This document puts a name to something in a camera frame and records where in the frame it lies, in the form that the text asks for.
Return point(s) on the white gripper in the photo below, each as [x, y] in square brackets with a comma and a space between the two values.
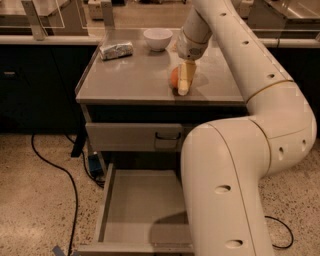
[187, 48]

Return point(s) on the orange fruit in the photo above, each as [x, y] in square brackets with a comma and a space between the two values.
[174, 77]

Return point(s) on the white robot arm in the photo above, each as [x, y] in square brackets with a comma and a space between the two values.
[222, 161]

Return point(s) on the grey drawer cabinet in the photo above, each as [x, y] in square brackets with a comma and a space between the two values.
[137, 89]

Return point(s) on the closed top drawer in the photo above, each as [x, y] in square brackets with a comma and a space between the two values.
[135, 137]

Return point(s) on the open middle drawer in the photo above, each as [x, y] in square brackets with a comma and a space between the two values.
[142, 213]

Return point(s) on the white bowl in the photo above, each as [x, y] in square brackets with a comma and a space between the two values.
[157, 38]

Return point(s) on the silver foil snack bag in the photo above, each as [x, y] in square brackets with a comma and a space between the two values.
[114, 51]

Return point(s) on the blue power box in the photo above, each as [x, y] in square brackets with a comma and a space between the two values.
[94, 165]

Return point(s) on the blue tape on floor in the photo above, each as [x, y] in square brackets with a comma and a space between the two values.
[58, 251]

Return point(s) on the black drawer handle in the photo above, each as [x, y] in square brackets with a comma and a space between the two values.
[168, 137]

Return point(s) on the dark counter with white rail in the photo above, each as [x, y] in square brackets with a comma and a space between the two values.
[37, 86]

